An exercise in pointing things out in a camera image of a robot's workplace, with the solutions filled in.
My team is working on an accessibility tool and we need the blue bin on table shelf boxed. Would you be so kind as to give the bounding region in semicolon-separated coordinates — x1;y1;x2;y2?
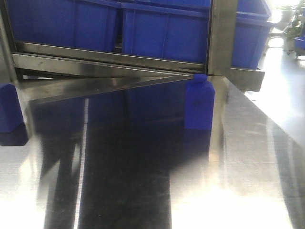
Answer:
121;3;210;63
6;0;121;52

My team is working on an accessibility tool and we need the small blue bin on cart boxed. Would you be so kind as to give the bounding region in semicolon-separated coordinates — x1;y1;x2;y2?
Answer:
294;36;305;57

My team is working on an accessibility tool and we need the blue bin middle on table shelf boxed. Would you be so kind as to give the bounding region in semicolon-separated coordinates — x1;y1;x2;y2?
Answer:
121;3;210;63

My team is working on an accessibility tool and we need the blue bin left on table shelf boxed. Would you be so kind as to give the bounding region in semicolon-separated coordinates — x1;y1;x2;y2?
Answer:
6;0;121;52

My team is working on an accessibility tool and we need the blue bin right outside frame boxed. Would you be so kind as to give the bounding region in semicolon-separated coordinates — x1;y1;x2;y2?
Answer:
231;0;275;69

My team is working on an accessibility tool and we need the stainless steel table shelf frame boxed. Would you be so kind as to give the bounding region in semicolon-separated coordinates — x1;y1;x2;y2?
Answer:
0;0;266;105

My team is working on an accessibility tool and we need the blue bottle-shaped part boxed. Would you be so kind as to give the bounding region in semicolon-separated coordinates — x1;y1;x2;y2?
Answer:
184;73;215;130
0;83;23;133

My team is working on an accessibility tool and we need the green potted plant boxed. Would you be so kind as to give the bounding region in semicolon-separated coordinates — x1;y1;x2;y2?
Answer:
277;0;305;54

